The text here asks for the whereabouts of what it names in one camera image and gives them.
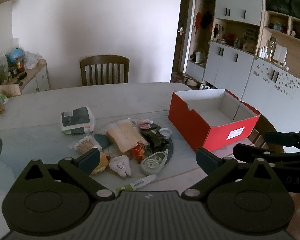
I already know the dark teal card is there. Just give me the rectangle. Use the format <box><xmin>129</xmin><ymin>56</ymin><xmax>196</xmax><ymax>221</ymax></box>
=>
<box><xmin>94</xmin><ymin>134</ymin><xmax>111</xmax><ymax>150</ymax></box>

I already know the grey white tissue pack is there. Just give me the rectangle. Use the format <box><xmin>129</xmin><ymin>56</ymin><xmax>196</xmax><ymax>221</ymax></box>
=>
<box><xmin>61</xmin><ymin>106</ymin><xmax>97</xmax><ymax>135</ymax></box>

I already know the clear plastic bag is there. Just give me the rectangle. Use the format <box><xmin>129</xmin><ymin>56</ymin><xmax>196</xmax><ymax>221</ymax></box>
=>
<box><xmin>24</xmin><ymin>51</ymin><xmax>43</xmax><ymax>70</ymax></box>

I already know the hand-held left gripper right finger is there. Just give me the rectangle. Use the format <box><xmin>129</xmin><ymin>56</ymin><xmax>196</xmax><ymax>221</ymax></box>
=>
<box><xmin>181</xmin><ymin>147</ymin><xmax>280</xmax><ymax>202</ymax></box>

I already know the red cardboard box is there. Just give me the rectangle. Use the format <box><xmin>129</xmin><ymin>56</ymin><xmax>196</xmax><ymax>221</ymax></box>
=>
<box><xmin>168</xmin><ymin>88</ymin><xmax>261</xmax><ymax>152</ymax></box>

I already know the pink snack packet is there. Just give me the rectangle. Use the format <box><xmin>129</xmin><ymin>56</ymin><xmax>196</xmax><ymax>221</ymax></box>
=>
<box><xmin>135</xmin><ymin>119</ymin><xmax>153</xmax><ymax>130</ymax></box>

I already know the light wooden sideboard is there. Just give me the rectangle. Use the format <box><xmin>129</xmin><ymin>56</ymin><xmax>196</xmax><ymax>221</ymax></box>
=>
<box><xmin>5</xmin><ymin>59</ymin><xmax>50</xmax><ymax>95</ymax></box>

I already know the tan block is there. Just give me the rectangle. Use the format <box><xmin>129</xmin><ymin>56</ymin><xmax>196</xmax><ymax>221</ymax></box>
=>
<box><xmin>106</xmin><ymin>124</ymin><xmax>150</xmax><ymax>155</ymax></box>

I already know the row of glass jars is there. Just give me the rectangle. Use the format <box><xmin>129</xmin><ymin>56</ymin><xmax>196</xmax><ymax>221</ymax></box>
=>
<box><xmin>259</xmin><ymin>37</ymin><xmax>288</xmax><ymax>65</ymax></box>

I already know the row of shoes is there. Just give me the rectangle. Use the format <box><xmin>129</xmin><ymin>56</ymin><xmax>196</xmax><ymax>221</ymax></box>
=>
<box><xmin>182</xmin><ymin>76</ymin><xmax>217</xmax><ymax>90</ymax></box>

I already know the red hanging decoration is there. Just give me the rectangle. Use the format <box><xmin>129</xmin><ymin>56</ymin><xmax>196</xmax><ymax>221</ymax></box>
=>
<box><xmin>195</xmin><ymin>11</ymin><xmax>213</xmax><ymax>34</ymax></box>

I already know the grey bag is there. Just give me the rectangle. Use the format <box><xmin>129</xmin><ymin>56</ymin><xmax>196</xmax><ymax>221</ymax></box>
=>
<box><xmin>194</xmin><ymin>51</ymin><xmax>207</xmax><ymax>65</ymax></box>

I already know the small round white tin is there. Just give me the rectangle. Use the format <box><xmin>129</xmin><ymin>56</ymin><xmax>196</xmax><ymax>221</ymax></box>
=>
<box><xmin>159</xmin><ymin>127</ymin><xmax>172</xmax><ymax>140</ymax></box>

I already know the small red toy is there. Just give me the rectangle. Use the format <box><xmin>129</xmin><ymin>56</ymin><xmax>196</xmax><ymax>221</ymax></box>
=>
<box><xmin>130</xmin><ymin>142</ymin><xmax>145</xmax><ymax>161</ymax></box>

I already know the wooden slat-back chair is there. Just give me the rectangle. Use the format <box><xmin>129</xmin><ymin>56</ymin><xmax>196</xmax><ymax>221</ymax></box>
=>
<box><xmin>80</xmin><ymin>55</ymin><xmax>130</xmax><ymax>87</ymax></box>

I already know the yellow plush toy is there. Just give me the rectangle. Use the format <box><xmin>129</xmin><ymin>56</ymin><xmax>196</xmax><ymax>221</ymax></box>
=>
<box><xmin>91</xmin><ymin>152</ymin><xmax>111</xmax><ymax>175</ymax></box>

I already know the grey correction tape dispenser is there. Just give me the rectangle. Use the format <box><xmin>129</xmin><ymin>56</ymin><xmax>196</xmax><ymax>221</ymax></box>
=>
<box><xmin>140</xmin><ymin>149</ymin><xmax>170</xmax><ymax>175</ymax></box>

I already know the blue globe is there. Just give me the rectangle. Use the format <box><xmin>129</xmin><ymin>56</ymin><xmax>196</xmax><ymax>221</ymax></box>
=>
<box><xmin>7</xmin><ymin>47</ymin><xmax>24</xmax><ymax>63</ymax></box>

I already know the white tooth plush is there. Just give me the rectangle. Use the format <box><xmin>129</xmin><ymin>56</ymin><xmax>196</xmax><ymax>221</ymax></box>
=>
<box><xmin>108</xmin><ymin>155</ymin><xmax>132</xmax><ymax>179</ymax></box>

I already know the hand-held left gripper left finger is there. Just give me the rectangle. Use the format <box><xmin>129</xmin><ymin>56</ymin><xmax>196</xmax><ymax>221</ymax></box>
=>
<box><xmin>24</xmin><ymin>148</ymin><xmax>115</xmax><ymax>201</ymax></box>

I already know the bag of cotton swabs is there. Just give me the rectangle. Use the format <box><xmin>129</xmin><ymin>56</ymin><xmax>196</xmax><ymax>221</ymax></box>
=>
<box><xmin>69</xmin><ymin>135</ymin><xmax>103</xmax><ymax>154</ymax></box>

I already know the grey wall cabinet unit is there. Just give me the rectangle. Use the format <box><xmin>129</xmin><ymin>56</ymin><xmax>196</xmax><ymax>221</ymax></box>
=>
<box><xmin>185</xmin><ymin>0</ymin><xmax>300</xmax><ymax>155</ymax></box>

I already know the dark green packet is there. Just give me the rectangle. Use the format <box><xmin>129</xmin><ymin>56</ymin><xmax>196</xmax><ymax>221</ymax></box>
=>
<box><xmin>139</xmin><ymin>127</ymin><xmax>169</xmax><ymax>148</ymax></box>

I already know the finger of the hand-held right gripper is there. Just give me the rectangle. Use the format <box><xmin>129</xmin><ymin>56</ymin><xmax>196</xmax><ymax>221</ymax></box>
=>
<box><xmin>264</xmin><ymin>131</ymin><xmax>300</xmax><ymax>153</ymax></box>
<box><xmin>233</xmin><ymin>143</ymin><xmax>300</xmax><ymax>167</ymax></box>

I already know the brown door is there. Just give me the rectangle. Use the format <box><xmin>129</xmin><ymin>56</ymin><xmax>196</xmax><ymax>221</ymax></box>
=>
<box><xmin>172</xmin><ymin>0</ymin><xmax>198</xmax><ymax>82</ymax></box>

